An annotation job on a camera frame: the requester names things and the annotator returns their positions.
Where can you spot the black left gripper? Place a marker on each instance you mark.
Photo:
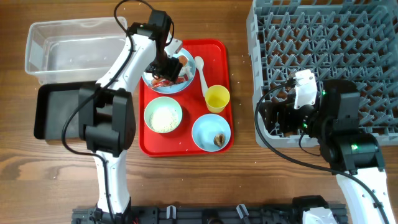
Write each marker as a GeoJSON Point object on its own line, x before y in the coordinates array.
{"type": "Point", "coordinates": [171, 72]}

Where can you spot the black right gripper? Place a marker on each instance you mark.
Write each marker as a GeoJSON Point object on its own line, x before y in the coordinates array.
{"type": "Point", "coordinates": [270, 116]}

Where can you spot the red snack wrapper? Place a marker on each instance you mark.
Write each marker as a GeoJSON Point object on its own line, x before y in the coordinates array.
{"type": "Point", "coordinates": [184, 76]}

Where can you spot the green bowl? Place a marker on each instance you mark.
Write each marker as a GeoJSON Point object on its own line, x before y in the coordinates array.
{"type": "Point", "coordinates": [160, 102]}

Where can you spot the white rice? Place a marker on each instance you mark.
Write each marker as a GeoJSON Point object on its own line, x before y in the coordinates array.
{"type": "Point", "coordinates": [164, 120]}

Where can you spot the yellow plastic cup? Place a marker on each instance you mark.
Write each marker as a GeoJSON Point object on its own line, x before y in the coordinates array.
{"type": "Point", "coordinates": [216, 98]}

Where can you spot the brown food scrap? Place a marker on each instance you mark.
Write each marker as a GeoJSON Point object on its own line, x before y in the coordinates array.
{"type": "Point", "coordinates": [219, 140]}

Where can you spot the light blue bowl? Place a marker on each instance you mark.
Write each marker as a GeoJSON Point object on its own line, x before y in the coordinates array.
{"type": "Point", "coordinates": [206, 127]}

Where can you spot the orange carrot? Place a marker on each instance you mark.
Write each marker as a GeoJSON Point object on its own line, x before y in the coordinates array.
{"type": "Point", "coordinates": [183, 60]}

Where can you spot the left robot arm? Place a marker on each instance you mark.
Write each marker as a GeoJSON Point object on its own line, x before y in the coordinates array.
{"type": "Point", "coordinates": [106, 113]}

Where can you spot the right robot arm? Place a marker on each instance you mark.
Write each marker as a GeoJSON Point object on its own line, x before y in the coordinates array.
{"type": "Point", "coordinates": [354, 157]}

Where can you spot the grey dishwasher rack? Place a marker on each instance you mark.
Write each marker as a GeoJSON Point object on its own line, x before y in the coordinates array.
{"type": "Point", "coordinates": [349, 40]}

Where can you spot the black waste tray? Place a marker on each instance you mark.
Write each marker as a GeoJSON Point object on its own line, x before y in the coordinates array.
{"type": "Point", "coordinates": [55, 103]}

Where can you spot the light blue plate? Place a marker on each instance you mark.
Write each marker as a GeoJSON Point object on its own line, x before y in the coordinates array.
{"type": "Point", "coordinates": [147, 77]}

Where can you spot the white plastic spoon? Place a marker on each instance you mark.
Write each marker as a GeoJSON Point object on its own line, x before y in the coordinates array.
{"type": "Point", "coordinates": [200, 65]}

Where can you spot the red plastic tray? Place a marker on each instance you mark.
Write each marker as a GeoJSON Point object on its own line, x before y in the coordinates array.
{"type": "Point", "coordinates": [179, 142]}

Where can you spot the clear plastic bin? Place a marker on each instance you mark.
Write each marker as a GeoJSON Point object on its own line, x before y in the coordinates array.
{"type": "Point", "coordinates": [75, 50]}

